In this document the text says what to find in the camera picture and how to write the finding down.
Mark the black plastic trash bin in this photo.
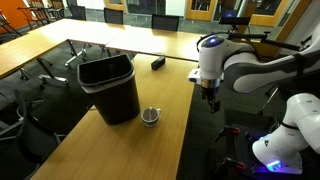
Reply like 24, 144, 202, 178
76, 53, 141, 126

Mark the small metal cup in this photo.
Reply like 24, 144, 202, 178
140, 106, 163, 128

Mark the red marker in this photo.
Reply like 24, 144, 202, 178
148, 109, 158, 122

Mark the laptop with blue screen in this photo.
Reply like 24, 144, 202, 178
222, 9, 238, 19

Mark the dark swivel chair with armrests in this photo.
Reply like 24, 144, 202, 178
0, 88, 68, 180

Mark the black rectangular speaker box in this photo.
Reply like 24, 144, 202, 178
150, 56, 167, 71

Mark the red handled clamp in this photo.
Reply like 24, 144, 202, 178
216, 157, 247, 175
214, 125, 242, 144

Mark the grey metal table leg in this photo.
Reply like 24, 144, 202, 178
35, 57, 70, 87
63, 39, 88, 70

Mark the black mesh office chair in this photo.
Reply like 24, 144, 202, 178
151, 13, 181, 32
68, 3, 87, 21
103, 7, 125, 25

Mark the wooden door with window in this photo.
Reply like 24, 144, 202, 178
249, 0, 298, 28
185, 0, 218, 22

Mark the black camera on stand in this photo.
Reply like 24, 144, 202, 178
218, 16, 252, 26

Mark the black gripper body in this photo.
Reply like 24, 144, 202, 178
200, 86, 222, 103

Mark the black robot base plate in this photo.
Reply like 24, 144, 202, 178
223, 108, 320, 179

